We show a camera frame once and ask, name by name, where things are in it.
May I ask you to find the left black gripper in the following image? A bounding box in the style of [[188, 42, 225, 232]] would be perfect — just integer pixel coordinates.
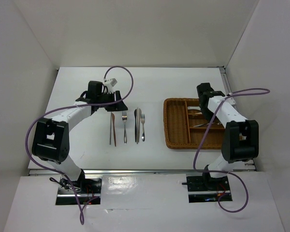
[[97, 90, 128, 112]]

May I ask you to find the steel fork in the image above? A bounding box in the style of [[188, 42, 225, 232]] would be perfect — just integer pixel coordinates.
[[122, 111, 128, 144], [141, 114, 145, 142], [193, 122, 222, 128]]

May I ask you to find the copper chopstick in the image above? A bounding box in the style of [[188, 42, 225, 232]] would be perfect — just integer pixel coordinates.
[[111, 113, 116, 147]]

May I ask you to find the white ceramic spoon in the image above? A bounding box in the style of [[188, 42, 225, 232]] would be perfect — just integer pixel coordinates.
[[187, 106, 201, 110]]

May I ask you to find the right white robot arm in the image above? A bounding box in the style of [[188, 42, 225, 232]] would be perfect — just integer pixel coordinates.
[[196, 83, 259, 189]]

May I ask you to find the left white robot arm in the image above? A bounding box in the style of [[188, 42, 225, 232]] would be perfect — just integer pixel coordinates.
[[32, 78, 128, 193]]

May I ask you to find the silver chopstick middle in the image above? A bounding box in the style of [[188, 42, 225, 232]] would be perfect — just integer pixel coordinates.
[[136, 107, 139, 144]]

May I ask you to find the silver knife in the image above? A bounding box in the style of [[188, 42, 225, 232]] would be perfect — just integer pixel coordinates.
[[139, 108, 142, 136]]

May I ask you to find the wicker cutlery tray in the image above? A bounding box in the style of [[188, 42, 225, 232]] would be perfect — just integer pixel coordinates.
[[163, 98, 228, 150]]

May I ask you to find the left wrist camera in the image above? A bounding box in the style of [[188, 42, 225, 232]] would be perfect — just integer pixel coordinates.
[[103, 78, 117, 92]]

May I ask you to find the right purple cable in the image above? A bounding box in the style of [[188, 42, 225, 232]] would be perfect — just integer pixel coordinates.
[[192, 88, 271, 213]]

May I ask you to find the purple cable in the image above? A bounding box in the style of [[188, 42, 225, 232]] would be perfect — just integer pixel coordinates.
[[24, 65, 134, 225], [192, 88, 271, 213]]

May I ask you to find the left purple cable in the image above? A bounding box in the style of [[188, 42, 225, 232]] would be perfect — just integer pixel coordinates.
[[24, 65, 134, 225]]

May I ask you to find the aluminium rail right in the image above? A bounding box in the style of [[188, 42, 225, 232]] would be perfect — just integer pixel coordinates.
[[218, 66, 257, 172]]

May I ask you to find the aluminium rail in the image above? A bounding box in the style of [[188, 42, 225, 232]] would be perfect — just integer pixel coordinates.
[[218, 66, 257, 172], [28, 169, 257, 176]]

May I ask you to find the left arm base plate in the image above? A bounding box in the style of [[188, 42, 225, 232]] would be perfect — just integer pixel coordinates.
[[56, 178, 102, 205]]

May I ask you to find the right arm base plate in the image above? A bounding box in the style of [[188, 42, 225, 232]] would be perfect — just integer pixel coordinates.
[[182, 176, 232, 203]]

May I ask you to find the aluminium rail front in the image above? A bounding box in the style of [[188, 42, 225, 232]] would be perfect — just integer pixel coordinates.
[[28, 169, 257, 176]]

